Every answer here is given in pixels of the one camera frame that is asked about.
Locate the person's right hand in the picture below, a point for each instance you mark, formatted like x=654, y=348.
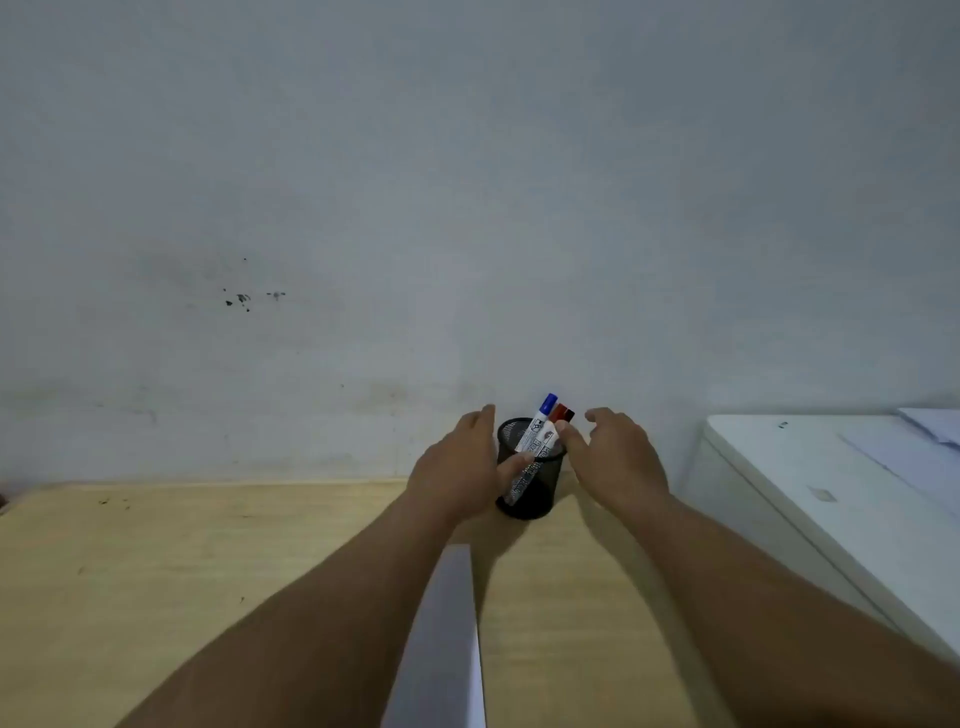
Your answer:
x=619, y=465

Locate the person's left hand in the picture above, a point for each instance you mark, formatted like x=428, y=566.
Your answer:
x=450, y=480

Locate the black mesh pen holder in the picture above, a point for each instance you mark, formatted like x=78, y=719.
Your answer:
x=536, y=499

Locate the blue marker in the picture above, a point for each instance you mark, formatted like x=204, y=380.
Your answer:
x=544, y=414

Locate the white paper strip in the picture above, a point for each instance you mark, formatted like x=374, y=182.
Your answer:
x=442, y=660

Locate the person's left forearm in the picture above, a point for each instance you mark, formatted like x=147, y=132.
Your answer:
x=330, y=622

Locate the person's right forearm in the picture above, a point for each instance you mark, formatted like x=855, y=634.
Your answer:
x=765, y=637

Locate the white cabinet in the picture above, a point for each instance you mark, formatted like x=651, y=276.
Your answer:
x=840, y=517

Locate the large white paper sheet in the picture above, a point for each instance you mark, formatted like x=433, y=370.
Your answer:
x=907, y=457

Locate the small white paper sheet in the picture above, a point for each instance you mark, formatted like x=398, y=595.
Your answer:
x=937, y=424

